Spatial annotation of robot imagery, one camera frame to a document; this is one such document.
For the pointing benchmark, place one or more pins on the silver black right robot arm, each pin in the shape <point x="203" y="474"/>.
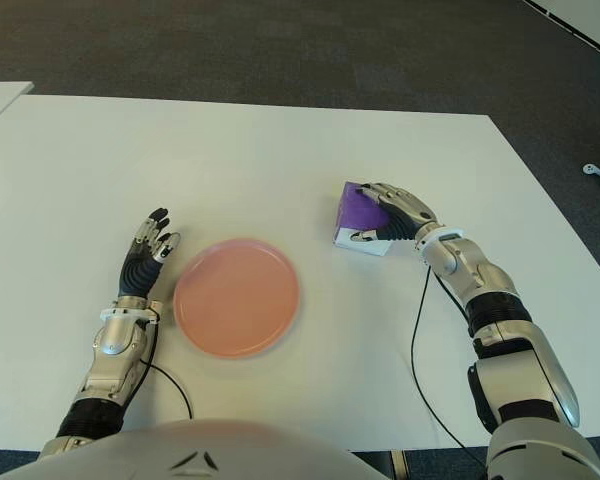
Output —
<point x="505" y="305"/>

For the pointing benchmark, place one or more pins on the purple white tissue pack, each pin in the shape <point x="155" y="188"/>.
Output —
<point x="360" y="212"/>

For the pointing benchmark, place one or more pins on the white neighbouring table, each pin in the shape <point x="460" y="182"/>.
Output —
<point x="0" y="100"/>

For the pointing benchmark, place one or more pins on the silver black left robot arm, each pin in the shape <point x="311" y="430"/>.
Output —
<point x="115" y="337"/>

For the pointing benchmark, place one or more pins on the round pink plate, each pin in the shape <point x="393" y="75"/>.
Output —
<point x="237" y="300"/>

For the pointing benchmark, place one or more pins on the silver robot torso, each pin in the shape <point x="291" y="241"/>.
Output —
<point x="180" y="450"/>

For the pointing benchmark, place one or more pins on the small white controller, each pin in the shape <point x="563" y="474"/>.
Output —
<point x="593" y="169"/>

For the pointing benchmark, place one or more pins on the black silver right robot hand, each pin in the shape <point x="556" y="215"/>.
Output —
<point x="405" y="215"/>

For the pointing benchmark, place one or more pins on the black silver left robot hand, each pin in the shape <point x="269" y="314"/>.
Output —
<point x="139" y="272"/>

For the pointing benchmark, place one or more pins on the white panel with black edge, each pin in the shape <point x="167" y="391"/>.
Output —
<point x="595" y="17"/>

